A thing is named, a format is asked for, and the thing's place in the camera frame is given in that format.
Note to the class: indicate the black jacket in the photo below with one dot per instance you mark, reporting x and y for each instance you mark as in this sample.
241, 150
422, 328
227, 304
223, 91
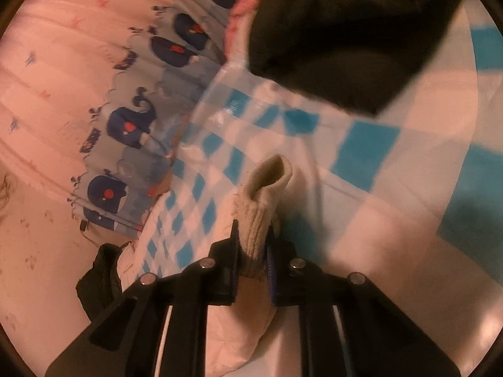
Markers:
346, 27

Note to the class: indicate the whale print curtain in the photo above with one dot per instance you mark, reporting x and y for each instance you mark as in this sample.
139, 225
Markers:
78, 47

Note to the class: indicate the blue checkered plastic tablecloth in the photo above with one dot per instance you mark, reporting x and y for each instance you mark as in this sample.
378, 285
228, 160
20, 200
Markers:
393, 165

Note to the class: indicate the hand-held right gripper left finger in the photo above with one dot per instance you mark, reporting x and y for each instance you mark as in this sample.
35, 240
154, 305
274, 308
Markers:
234, 271

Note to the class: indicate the pink frilled cloth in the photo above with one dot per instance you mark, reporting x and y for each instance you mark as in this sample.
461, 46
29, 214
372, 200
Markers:
243, 8

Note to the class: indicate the black cloth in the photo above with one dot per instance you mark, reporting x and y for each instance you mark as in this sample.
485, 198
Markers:
98, 279

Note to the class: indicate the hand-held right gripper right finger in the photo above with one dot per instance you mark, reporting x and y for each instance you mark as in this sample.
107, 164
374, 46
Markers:
271, 279

